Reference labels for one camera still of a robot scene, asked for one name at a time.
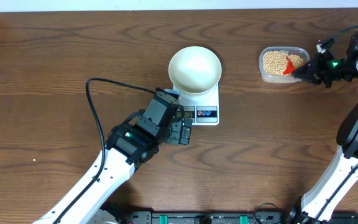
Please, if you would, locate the red plastic measuring scoop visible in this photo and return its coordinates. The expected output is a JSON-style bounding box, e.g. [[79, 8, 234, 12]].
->
[[283, 57, 296, 75]]

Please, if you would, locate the white digital kitchen scale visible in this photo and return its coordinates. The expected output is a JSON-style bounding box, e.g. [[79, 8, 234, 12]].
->
[[173, 84, 220, 126]]

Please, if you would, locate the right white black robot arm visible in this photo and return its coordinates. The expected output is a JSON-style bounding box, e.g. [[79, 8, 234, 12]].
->
[[285, 26, 358, 223]]

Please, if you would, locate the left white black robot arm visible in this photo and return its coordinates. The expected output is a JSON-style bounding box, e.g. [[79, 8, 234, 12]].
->
[[37, 88, 191, 223]]

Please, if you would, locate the white ceramic bowl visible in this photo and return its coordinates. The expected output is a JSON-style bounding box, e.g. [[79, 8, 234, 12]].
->
[[168, 46, 223, 95]]

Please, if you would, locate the clear plastic container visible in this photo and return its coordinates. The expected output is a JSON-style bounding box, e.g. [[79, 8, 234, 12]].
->
[[259, 46, 310, 83]]

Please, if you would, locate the soybeans pile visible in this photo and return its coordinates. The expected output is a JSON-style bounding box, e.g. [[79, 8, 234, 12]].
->
[[262, 51, 305, 77]]

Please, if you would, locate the right black cable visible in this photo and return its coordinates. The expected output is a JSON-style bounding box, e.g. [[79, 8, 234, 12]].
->
[[320, 24, 358, 47]]

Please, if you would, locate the black cable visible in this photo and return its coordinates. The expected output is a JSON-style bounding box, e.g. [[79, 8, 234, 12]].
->
[[51, 77, 157, 224], [320, 24, 358, 47]]

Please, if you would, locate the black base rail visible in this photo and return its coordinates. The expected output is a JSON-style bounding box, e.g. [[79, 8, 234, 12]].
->
[[101, 208, 358, 224]]

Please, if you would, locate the left black cable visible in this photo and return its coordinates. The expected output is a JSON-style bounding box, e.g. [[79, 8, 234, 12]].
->
[[51, 77, 157, 224]]

